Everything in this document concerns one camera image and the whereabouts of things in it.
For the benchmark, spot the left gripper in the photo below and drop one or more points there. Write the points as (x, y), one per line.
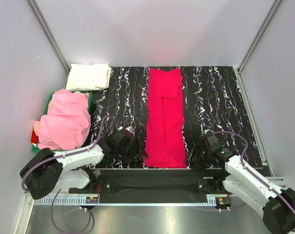
(135, 150)

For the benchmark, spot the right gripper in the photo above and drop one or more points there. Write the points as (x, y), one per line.
(197, 156)

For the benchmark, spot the magenta t shirt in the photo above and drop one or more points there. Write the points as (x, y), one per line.
(164, 138)

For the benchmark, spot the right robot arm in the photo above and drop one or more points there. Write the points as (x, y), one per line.
(275, 205)

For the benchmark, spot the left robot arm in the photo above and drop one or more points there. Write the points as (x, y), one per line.
(49, 171)

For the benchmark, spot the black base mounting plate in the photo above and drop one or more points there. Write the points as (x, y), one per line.
(153, 186)

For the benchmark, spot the green plastic basket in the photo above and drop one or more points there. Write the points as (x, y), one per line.
(40, 148)

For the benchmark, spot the light pink t shirt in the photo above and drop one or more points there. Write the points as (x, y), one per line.
(62, 119)

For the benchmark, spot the folded white t shirt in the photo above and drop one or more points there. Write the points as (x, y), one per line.
(88, 77)

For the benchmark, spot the red garment in basket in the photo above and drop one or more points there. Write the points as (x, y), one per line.
(34, 138)

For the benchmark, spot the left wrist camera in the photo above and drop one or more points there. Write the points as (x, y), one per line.
(128, 131)

